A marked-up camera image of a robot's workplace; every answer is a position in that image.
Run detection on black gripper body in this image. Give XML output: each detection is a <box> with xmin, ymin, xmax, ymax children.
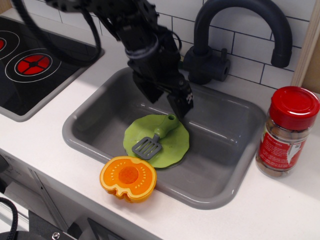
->
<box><xmin>127</xmin><ymin>34</ymin><xmax>190</xmax><ymax>93</ymax></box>

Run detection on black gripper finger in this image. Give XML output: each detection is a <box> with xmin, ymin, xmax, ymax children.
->
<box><xmin>132</xmin><ymin>72</ymin><xmax>164</xmax><ymax>104</ymax></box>
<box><xmin>167</xmin><ymin>86</ymin><xmax>194</xmax><ymax>120</ymax></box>

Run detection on green handled grey spatula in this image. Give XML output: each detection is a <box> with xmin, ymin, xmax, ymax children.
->
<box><xmin>131</xmin><ymin>114</ymin><xmax>179</xmax><ymax>161</ymax></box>

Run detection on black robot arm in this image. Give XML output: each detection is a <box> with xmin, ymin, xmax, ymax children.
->
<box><xmin>46</xmin><ymin>0</ymin><xmax>193</xmax><ymax>119</ymax></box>

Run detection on green scalloped plate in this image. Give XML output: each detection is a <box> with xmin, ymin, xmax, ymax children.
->
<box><xmin>123</xmin><ymin>114</ymin><xmax>190</xmax><ymax>169</ymax></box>

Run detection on grey sink basin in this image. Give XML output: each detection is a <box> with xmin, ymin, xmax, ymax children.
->
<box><xmin>62</xmin><ymin>68</ymin><xmax>266</xmax><ymax>210</ymax></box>

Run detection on dark grey faucet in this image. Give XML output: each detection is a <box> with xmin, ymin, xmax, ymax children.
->
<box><xmin>183</xmin><ymin>0</ymin><xmax>293</xmax><ymax>85</ymax></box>

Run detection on orange toy pumpkin half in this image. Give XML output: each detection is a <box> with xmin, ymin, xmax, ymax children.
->
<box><xmin>99</xmin><ymin>156</ymin><xmax>157</xmax><ymax>203</ymax></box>

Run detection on red lidded spice jar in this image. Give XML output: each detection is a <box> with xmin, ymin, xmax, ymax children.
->
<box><xmin>255</xmin><ymin>86</ymin><xmax>320</xmax><ymax>178</ymax></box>

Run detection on black toy stovetop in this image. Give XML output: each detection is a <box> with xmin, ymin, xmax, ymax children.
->
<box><xmin>0</xmin><ymin>16</ymin><xmax>105</xmax><ymax>123</ymax></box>

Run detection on black braided cable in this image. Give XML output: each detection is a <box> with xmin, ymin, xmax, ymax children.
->
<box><xmin>11</xmin><ymin>0</ymin><xmax>103</xmax><ymax>68</ymax></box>

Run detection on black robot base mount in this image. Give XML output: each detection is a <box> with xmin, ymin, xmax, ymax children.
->
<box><xmin>0</xmin><ymin>209</ymin><xmax>126</xmax><ymax>240</ymax></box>

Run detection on black cable lower left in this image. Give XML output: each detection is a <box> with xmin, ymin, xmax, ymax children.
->
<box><xmin>0</xmin><ymin>197</ymin><xmax>20</xmax><ymax>240</ymax></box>

